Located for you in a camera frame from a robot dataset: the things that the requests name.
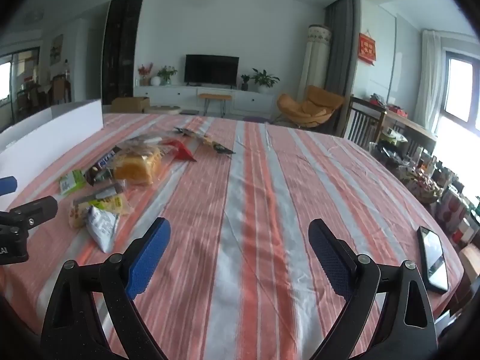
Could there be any black flat television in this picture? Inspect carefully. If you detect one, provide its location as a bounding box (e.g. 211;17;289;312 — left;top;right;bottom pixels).
184;55;239;86

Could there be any cluttered wooden side table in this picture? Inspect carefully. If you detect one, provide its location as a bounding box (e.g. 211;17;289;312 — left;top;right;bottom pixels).
370;98;479;247

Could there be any dark wooden chair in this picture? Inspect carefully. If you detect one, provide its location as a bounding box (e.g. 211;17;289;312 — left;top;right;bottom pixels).
343;96;386;148

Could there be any red flower vase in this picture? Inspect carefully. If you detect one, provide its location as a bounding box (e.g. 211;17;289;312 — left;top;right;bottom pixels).
137;63;153;86

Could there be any orange lounge chair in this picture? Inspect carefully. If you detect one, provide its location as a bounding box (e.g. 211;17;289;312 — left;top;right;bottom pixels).
277;85;345;128

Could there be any striped pink grey tablecloth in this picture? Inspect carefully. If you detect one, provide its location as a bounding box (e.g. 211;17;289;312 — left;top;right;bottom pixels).
1;114;463;359

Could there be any white cardboard storage box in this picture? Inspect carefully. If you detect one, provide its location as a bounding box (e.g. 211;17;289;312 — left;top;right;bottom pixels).
1;100;103;209

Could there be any small potted plant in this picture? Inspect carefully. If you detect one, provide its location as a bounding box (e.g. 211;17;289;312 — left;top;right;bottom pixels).
241;74;251;91

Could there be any brown cardboard box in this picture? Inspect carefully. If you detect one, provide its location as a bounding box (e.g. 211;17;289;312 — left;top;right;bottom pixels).
111;97;150;114

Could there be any white tv cabinet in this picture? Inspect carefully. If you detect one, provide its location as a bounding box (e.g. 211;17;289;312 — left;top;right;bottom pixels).
133;85;276;119

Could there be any leafy plant white pot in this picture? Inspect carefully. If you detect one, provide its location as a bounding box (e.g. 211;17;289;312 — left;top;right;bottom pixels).
252;68;280;94

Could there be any black tall cabinet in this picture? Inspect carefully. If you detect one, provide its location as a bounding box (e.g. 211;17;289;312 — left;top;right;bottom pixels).
101;0;143;106

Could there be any red wall hanging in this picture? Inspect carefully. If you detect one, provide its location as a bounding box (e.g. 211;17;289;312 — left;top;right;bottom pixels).
358;33;377;66

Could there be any small wooden stool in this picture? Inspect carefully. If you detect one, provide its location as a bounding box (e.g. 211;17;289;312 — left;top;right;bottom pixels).
197;93;233;118

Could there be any red snack packet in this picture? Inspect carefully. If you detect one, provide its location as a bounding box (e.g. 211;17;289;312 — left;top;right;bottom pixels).
160;139;196;162

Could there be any green white snack packet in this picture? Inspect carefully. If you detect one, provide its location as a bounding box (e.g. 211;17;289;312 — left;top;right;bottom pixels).
58;169;86;195

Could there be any black smartphone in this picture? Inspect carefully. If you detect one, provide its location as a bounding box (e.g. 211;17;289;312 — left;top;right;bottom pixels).
416;226;449;294

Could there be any bagged bread loaf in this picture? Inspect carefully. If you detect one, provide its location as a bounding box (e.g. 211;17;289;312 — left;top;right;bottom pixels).
109;134;178;185

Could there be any green potted plant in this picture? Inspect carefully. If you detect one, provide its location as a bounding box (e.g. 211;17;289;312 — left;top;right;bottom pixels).
157;65;177;86

